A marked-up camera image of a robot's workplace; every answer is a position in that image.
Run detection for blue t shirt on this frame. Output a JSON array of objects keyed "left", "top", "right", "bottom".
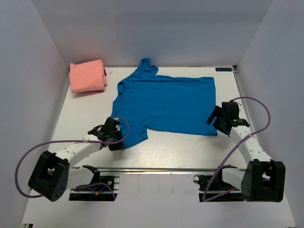
[{"left": 112, "top": 58, "right": 218, "bottom": 148}]

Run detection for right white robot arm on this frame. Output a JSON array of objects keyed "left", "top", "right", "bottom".
[{"left": 202, "top": 98, "right": 285, "bottom": 202}]

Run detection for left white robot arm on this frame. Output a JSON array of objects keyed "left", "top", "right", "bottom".
[{"left": 28, "top": 116, "right": 127, "bottom": 202}]

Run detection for blue table label sticker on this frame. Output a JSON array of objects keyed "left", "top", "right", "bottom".
[{"left": 215, "top": 67, "right": 232, "bottom": 72}]

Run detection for folded pink t shirt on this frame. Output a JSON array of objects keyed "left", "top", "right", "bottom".
[{"left": 69, "top": 59, "right": 107, "bottom": 93}]

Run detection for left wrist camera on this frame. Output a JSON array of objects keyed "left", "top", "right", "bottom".
[{"left": 114, "top": 117, "right": 125, "bottom": 131}]

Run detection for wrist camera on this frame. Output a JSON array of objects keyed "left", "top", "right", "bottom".
[
  {"left": 234, "top": 101, "right": 243, "bottom": 112},
  {"left": 114, "top": 117, "right": 125, "bottom": 131}
]

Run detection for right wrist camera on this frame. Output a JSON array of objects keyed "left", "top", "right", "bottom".
[{"left": 234, "top": 101, "right": 243, "bottom": 112}]

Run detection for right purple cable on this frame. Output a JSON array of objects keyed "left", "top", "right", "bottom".
[{"left": 202, "top": 96, "right": 272, "bottom": 202}]

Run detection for purple cable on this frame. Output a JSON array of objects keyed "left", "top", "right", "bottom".
[
  {"left": 14, "top": 114, "right": 130, "bottom": 200},
  {"left": 202, "top": 96, "right": 272, "bottom": 202}
]

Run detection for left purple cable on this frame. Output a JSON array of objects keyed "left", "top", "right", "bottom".
[{"left": 14, "top": 114, "right": 130, "bottom": 200}]

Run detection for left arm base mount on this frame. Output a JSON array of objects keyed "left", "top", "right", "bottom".
[{"left": 69, "top": 175, "right": 120, "bottom": 202}]

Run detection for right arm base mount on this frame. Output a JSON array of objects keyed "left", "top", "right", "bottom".
[{"left": 193, "top": 174, "right": 244, "bottom": 202}]

